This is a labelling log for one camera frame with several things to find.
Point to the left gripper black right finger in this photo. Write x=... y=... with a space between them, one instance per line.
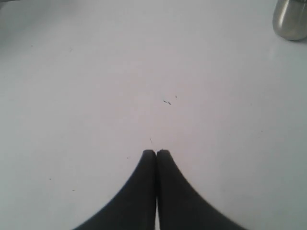
x=180 y=207

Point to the stainless steel cup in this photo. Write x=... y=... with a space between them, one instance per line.
x=290 y=19

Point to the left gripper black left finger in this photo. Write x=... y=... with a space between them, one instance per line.
x=134 y=206

